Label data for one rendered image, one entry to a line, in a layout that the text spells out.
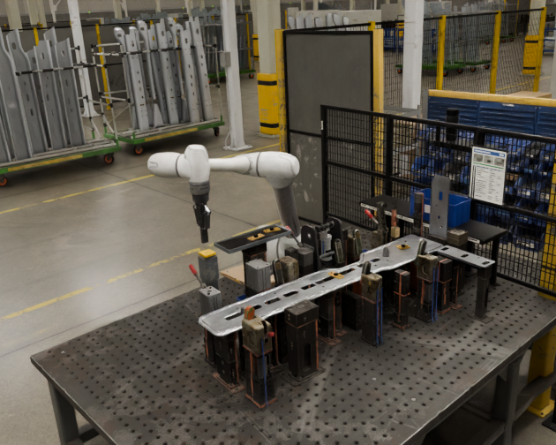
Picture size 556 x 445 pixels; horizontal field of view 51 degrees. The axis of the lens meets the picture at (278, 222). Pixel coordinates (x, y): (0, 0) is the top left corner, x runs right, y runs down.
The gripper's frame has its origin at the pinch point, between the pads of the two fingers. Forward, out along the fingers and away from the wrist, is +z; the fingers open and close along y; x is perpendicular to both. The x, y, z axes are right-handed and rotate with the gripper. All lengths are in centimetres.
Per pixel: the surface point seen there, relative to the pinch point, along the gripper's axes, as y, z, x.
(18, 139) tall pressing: -666, 67, 74
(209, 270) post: 3.9, 15.9, -1.2
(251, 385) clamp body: 51, 47, -13
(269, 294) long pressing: 28.2, 24.3, 14.7
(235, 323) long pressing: 39.7, 24.2, -11.0
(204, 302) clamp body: 18.0, 22.5, -12.8
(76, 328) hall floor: -185, 125, -16
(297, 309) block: 51, 21, 12
